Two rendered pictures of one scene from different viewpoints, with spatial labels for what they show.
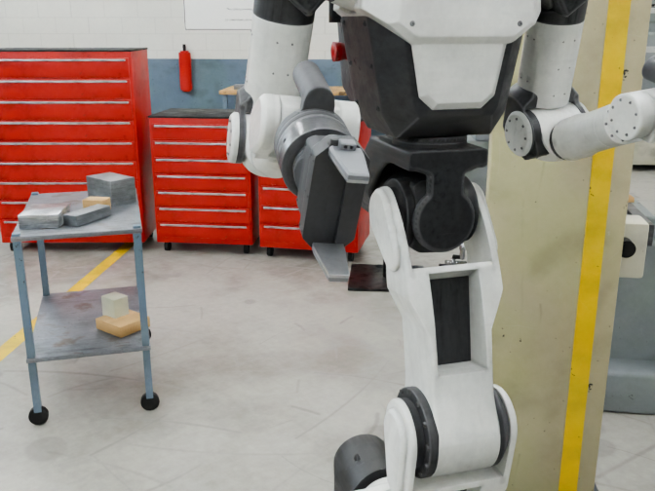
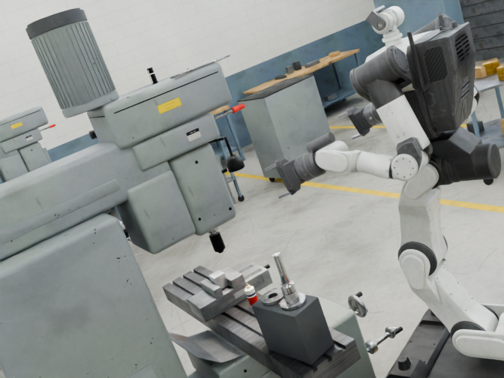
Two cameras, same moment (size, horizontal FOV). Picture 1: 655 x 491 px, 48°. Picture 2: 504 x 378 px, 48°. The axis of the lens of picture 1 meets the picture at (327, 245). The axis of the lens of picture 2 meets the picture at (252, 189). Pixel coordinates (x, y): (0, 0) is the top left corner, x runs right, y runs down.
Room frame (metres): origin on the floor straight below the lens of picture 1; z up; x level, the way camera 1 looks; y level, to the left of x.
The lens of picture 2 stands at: (2.43, -1.60, 2.00)
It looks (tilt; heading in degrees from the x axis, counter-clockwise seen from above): 16 degrees down; 149
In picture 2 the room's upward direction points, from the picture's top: 20 degrees counter-clockwise
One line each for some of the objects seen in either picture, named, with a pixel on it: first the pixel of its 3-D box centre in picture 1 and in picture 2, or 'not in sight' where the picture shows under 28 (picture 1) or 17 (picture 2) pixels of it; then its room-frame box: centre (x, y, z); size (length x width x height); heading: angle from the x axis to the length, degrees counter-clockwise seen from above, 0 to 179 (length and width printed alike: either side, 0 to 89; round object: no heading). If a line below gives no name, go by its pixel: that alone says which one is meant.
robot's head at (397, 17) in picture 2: not in sight; (389, 23); (1.15, -0.16, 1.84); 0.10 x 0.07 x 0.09; 107
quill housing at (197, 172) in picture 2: not in sight; (194, 187); (0.48, -0.69, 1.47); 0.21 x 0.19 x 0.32; 175
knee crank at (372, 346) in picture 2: not in sight; (383, 337); (0.67, -0.17, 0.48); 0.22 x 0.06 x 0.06; 85
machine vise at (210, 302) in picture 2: not in sight; (228, 286); (0.34, -0.64, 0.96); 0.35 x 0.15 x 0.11; 83
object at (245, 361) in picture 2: not in sight; (254, 338); (0.48, -0.69, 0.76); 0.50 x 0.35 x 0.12; 85
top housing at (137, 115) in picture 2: not in sight; (160, 105); (0.48, -0.70, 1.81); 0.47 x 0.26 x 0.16; 85
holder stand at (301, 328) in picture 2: not in sight; (291, 322); (0.92, -0.74, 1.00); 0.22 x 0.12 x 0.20; 5
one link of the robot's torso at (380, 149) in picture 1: (410, 184); (450, 156); (1.24, -0.14, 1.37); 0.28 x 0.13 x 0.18; 17
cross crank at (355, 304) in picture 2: not in sight; (351, 310); (0.52, -0.19, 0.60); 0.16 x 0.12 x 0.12; 85
